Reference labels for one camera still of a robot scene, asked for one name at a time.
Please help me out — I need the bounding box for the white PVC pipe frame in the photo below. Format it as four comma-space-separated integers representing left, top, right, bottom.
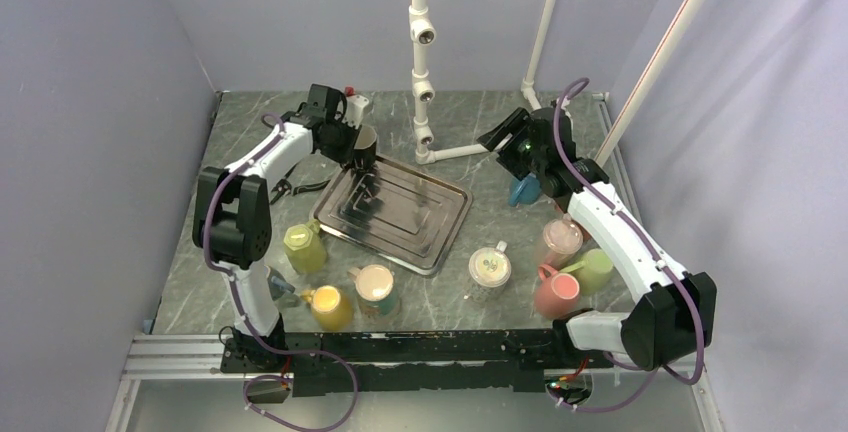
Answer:
408, 0, 705, 165

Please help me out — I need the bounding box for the grey blue mug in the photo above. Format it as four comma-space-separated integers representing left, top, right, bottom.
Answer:
267, 267, 299, 308

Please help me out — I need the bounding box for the beige teal patterned mug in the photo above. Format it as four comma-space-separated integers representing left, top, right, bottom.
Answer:
347, 264, 401, 319

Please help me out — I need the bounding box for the black white-lined mug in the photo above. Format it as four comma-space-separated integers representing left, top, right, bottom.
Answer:
350, 125, 378, 172

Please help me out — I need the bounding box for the yellow mug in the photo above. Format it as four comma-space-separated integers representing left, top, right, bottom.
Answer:
300, 285, 354, 332

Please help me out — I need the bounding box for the clear glass mug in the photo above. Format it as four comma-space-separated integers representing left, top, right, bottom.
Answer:
465, 241, 512, 303

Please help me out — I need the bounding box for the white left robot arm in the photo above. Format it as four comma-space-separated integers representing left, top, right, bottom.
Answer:
192, 84, 373, 372

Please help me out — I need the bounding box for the light green mug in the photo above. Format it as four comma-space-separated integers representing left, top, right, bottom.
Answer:
560, 248, 614, 297

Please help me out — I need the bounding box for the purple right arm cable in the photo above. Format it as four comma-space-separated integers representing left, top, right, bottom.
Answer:
544, 77, 707, 415

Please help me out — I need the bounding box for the steel serving tray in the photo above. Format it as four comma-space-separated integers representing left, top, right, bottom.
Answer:
311, 155, 473, 276

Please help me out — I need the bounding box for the blue floral mug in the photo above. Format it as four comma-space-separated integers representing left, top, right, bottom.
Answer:
507, 173, 541, 207

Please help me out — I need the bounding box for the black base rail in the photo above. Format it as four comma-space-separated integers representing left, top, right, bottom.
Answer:
220, 323, 612, 397

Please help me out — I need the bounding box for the pink mug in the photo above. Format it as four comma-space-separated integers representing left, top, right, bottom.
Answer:
533, 264, 581, 320

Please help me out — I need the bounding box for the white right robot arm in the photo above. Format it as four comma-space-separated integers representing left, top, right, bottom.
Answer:
477, 108, 717, 371

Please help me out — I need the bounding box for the lime green faceted mug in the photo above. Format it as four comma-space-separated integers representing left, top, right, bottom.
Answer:
283, 219, 327, 274

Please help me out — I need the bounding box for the pink lidded cup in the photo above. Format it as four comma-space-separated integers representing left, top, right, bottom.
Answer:
535, 216, 583, 269

